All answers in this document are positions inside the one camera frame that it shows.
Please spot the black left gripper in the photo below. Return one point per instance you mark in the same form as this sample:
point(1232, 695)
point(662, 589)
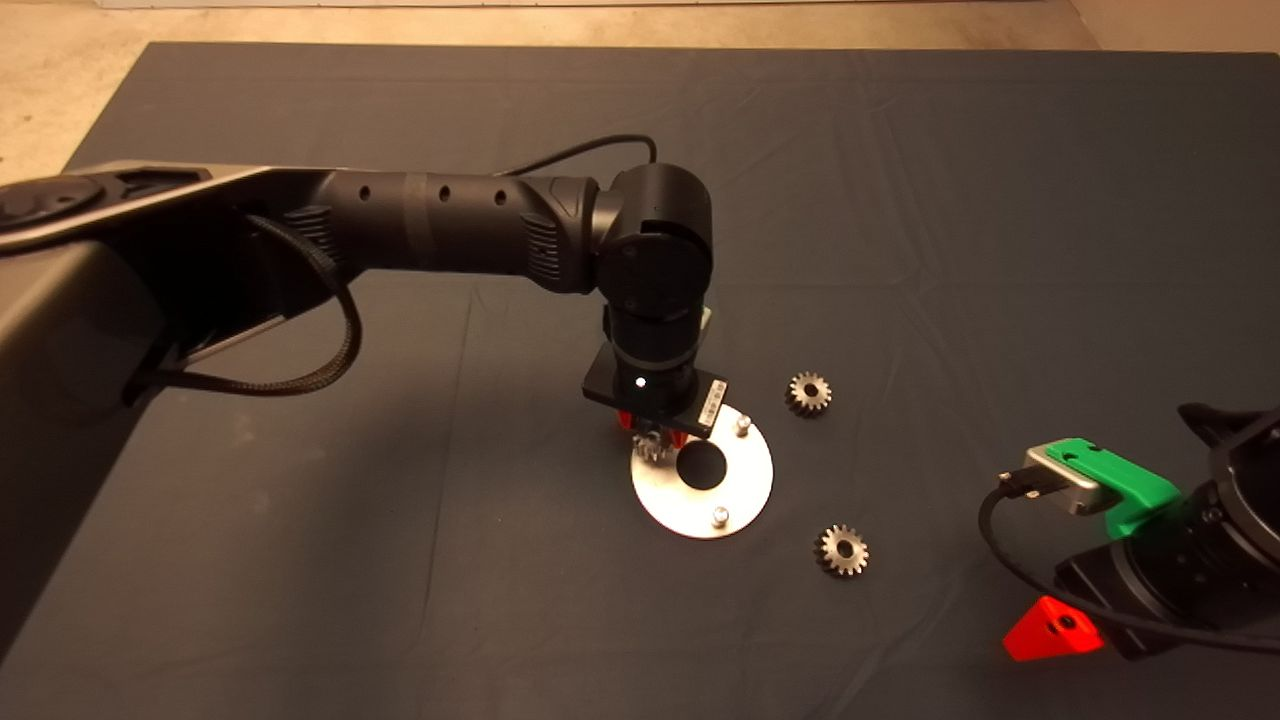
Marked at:
point(640, 394)

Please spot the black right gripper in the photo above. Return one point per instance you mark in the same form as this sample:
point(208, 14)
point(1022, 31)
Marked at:
point(1180, 580)

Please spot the small steel spur gear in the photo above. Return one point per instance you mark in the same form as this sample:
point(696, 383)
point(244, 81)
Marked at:
point(808, 394)
point(830, 550)
point(652, 450)

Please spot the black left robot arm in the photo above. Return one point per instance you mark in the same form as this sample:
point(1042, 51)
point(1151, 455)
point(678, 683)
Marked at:
point(450, 225)

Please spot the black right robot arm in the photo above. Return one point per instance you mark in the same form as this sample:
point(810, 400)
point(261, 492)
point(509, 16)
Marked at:
point(1255, 480)

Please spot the round metal carrier plate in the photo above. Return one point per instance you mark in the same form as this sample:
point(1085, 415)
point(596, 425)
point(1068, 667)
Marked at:
point(745, 485)

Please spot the dark grey table cloth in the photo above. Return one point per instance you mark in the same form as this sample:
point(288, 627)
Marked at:
point(900, 200)

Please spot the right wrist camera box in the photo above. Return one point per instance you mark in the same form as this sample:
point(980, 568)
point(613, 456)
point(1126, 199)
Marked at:
point(1075, 485)

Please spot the right green camera mount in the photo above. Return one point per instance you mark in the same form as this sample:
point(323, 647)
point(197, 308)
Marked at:
point(1140, 490)

